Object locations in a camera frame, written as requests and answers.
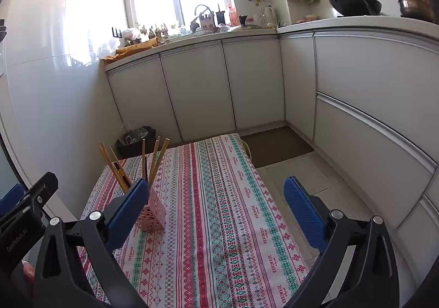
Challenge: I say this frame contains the white utensil box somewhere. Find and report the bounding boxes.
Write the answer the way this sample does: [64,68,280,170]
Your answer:
[199,13,216,33]

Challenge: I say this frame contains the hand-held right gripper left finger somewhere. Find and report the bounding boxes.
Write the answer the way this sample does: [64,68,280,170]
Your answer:
[32,178,150,308]

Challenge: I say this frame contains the black trash bin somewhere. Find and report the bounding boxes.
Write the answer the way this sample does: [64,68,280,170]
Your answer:
[115,126,157,159]

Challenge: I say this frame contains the yellow cloth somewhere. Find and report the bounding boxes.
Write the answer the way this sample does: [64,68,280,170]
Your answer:
[103,37,162,67]

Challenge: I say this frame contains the white kitchen countertop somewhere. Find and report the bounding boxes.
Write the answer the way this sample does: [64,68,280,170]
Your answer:
[105,16,439,72]

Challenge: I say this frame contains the orange bottle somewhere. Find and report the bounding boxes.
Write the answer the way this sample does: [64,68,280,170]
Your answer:
[226,3,238,26]

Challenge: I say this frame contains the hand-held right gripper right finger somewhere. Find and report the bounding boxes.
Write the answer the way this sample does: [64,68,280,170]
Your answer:
[283,176,400,308]

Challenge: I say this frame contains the person's left hand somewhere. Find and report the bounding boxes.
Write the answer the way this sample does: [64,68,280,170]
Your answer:
[21,259,35,284]

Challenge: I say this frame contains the metal pot lid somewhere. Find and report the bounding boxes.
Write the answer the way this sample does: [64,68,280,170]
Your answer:
[227,15,264,33]

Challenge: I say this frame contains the bunch of wooden chopsticks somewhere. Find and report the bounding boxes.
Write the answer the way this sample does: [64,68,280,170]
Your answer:
[99,137,171,192]

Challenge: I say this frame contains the brown floor mat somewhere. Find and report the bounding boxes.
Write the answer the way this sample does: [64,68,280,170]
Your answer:
[240,126,315,169]

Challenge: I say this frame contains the white kitchen cabinets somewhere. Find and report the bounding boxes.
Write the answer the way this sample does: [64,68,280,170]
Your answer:
[105,25,439,261]

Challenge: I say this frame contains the pink perforated plastic holder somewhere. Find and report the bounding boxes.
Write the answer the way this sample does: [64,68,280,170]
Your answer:
[135,187,167,234]

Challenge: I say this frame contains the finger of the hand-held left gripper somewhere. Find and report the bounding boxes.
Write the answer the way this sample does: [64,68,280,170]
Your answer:
[0,184,25,215]
[0,172,59,226]

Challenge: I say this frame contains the red green patterned tablecloth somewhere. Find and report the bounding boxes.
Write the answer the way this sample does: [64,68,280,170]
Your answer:
[77,133,319,308]

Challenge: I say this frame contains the white electric kettle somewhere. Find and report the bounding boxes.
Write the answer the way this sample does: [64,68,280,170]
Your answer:
[263,5,277,27]

